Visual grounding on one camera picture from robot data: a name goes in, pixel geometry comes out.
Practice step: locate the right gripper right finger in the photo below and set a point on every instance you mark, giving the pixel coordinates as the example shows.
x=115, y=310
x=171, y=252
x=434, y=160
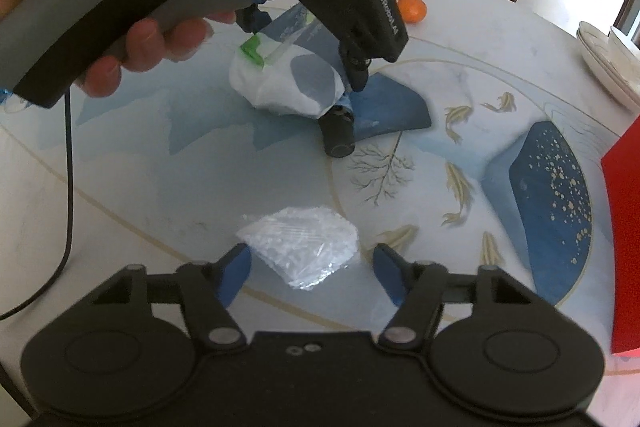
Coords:
x=416, y=291

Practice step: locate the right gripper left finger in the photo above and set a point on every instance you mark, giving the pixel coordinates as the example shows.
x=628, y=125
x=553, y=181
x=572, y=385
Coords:
x=206, y=291

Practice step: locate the stacked white plates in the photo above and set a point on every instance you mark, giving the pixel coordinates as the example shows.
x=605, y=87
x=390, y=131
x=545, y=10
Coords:
x=594, y=49

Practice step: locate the white bowl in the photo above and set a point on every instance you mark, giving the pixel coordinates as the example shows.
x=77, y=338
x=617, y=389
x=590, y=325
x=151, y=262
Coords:
x=624, y=54

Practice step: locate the orange tangerine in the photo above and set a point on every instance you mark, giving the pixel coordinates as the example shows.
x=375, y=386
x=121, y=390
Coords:
x=412, y=11

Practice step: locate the clear bubble plastic bag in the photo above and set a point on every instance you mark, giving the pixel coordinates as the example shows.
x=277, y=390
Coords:
x=303, y=245

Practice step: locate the white blue green snack bag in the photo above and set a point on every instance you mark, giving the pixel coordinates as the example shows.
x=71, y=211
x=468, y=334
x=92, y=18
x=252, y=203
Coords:
x=290, y=67

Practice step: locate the small dark bottle blue label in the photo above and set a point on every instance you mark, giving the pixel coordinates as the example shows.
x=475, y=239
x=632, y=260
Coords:
x=337, y=129

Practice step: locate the red cardboard box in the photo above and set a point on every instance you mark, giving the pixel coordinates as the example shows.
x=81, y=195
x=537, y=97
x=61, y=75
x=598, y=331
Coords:
x=620, y=168

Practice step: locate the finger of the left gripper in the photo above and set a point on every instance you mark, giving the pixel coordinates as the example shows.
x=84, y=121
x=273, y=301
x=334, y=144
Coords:
x=253, y=19
x=356, y=66

